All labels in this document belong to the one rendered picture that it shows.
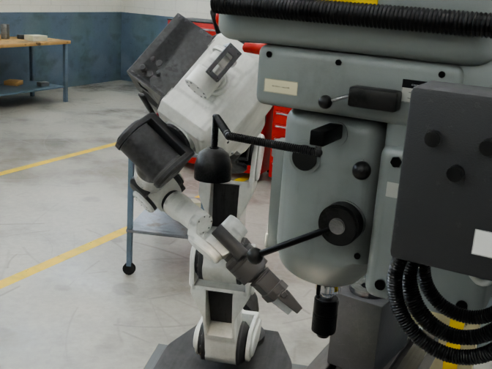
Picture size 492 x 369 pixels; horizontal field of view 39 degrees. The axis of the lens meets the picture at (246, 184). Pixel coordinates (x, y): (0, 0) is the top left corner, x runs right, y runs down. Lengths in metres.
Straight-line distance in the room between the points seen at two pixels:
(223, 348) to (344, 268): 1.14
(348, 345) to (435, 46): 0.86
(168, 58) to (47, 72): 9.86
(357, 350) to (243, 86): 0.67
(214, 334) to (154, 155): 0.82
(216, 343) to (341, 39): 1.40
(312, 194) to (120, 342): 2.67
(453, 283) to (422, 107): 0.39
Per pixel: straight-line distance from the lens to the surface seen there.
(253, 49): 1.40
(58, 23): 11.65
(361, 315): 1.64
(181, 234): 4.33
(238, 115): 1.66
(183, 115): 1.65
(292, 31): 1.12
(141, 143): 1.63
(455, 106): 0.80
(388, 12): 1.03
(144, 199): 1.89
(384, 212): 1.12
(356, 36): 1.08
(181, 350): 2.53
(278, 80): 1.15
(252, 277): 1.76
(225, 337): 2.26
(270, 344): 2.60
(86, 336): 3.81
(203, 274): 2.10
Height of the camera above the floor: 1.82
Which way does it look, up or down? 16 degrees down
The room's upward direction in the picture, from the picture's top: 4 degrees clockwise
